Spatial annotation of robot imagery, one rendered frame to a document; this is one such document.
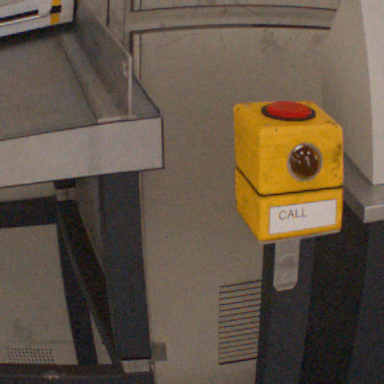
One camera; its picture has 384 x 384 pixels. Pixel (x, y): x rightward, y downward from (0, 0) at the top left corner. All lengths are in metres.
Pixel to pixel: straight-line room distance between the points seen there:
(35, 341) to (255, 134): 1.13
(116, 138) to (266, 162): 0.25
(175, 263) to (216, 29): 0.42
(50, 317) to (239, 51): 0.59
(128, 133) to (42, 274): 0.82
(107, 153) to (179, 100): 0.71
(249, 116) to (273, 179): 0.06
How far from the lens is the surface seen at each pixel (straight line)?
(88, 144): 1.12
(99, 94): 1.21
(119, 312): 1.22
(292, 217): 0.93
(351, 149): 1.29
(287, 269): 0.98
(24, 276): 1.91
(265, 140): 0.91
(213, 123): 1.85
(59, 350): 1.99
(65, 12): 1.62
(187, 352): 2.01
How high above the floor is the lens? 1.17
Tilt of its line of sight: 21 degrees down
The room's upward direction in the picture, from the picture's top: 1 degrees counter-clockwise
